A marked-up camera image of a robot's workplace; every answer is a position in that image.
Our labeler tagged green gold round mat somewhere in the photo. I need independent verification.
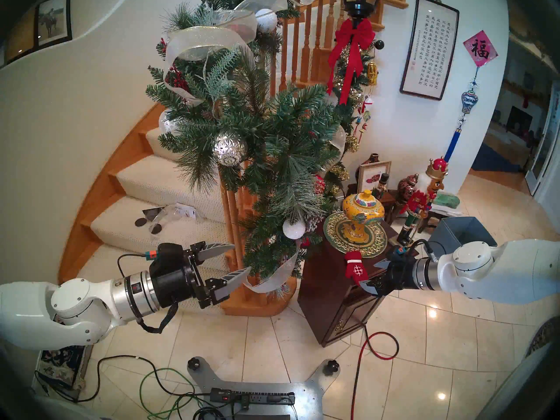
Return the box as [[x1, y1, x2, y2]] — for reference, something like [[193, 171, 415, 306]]
[[323, 210, 388, 259]]

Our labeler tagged red diamond fu paper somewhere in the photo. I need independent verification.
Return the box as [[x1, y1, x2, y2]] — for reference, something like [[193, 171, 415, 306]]
[[463, 30, 499, 68]]

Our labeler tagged gold tinsel post garland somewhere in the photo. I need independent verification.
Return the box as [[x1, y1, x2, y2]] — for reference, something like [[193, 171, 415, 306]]
[[328, 38, 381, 196]]

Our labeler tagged silver faceted ball ornament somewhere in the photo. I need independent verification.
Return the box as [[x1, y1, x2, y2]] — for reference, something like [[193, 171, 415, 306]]
[[213, 133, 249, 167]]

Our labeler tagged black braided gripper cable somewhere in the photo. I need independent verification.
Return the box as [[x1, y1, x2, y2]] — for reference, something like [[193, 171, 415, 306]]
[[409, 238, 439, 263], [136, 301, 180, 333]]

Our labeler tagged dark wooden side cabinet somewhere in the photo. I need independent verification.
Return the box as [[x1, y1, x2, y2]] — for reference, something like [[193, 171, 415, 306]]
[[297, 220, 420, 348]]

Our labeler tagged large red nutcracker figure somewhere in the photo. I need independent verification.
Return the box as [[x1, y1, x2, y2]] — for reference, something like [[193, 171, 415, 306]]
[[388, 157, 449, 254]]

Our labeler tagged dark cloisonne jar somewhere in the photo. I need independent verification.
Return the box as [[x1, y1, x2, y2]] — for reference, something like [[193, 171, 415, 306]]
[[397, 174, 420, 201]]

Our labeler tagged black power strip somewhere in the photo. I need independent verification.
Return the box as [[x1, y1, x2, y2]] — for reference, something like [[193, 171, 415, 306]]
[[210, 388, 296, 406]]

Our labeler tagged carpeted wooden staircase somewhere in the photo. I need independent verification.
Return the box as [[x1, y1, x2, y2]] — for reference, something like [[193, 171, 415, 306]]
[[58, 102, 245, 293]]

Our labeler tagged white glitter ball ornament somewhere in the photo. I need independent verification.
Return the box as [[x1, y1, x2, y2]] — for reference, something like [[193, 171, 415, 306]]
[[255, 8, 278, 34], [282, 219, 306, 239]]

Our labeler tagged red ribbon bow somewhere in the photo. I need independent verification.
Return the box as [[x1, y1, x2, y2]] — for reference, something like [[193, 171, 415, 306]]
[[327, 17, 376, 105]]

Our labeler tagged clear plastic ornament packaging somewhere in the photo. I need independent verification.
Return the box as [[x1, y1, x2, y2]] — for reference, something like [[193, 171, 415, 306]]
[[135, 203, 197, 235]]

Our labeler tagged red berry sprig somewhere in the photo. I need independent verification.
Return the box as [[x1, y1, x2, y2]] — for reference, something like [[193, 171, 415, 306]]
[[158, 36, 192, 95]]

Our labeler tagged white glass door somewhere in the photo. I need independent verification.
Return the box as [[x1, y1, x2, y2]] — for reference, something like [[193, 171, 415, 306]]
[[525, 80, 560, 196]]

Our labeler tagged black floor cable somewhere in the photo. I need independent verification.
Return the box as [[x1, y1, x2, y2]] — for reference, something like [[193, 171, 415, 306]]
[[35, 356, 213, 402]]

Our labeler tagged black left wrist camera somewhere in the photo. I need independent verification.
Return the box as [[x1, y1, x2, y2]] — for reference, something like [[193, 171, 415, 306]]
[[145, 242, 185, 273]]

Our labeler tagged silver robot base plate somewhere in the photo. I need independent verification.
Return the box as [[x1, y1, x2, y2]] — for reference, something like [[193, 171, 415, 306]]
[[187, 357, 341, 420]]

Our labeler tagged red floor cable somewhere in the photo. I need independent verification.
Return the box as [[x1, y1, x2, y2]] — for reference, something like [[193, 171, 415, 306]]
[[350, 332, 399, 420]]

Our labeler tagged black fireplace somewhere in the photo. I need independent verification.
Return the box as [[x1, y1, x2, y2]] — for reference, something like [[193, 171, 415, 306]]
[[507, 106, 533, 133]]

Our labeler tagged dark oriental area rug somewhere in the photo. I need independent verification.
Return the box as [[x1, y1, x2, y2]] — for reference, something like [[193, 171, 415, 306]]
[[525, 316, 560, 358]]

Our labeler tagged blue floral small rug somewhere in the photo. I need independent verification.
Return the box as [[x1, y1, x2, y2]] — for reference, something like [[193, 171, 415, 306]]
[[35, 345, 92, 391]]

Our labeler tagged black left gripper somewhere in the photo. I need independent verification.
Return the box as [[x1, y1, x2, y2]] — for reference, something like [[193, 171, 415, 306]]
[[150, 241, 252, 309]]

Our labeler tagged dark blue area rug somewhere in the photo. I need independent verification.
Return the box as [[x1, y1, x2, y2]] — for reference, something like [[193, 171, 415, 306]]
[[472, 143, 522, 173]]

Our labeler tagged blue porcelain tassel hanging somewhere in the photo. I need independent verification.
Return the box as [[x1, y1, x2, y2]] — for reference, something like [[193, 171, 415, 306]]
[[442, 67, 480, 164]]

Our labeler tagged framed calligraphy scroll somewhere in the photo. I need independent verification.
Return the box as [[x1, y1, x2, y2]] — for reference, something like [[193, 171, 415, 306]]
[[399, 0, 460, 101]]

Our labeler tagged clear snowflake ball ornament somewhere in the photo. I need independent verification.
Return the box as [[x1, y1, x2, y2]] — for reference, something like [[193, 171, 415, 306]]
[[158, 113, 180, 135]]

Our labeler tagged green floor cable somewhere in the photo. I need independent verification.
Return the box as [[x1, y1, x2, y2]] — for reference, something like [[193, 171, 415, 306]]
[[139, 367, 206, 420]]

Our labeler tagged green pine garland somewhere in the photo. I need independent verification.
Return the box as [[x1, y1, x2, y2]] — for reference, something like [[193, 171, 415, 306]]
[[146, 0, 350, 298]]

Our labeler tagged small framed red picture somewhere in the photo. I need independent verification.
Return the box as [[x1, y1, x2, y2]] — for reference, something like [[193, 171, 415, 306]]
[[357, 161, 392, 196]]

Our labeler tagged red knitted mitten ornament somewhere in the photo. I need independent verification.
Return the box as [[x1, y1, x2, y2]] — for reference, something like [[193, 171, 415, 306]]
[[344, 250, 369, 287]]

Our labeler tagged black framed horse photo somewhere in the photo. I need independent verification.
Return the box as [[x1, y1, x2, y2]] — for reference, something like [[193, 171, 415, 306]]
[[34, 0, 73, 48]]

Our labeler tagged yellow porcelain dragon jar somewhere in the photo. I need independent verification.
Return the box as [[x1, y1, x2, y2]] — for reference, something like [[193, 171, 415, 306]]
[[342, 189, 385, 245]]

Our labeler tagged green jade carving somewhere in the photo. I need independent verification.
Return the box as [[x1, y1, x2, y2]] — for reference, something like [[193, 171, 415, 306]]
[[433, 192, 461, 210]]

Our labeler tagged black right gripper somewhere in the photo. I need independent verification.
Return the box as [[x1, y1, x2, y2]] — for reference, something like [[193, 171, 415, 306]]
[[358, 258, 420, 298]]

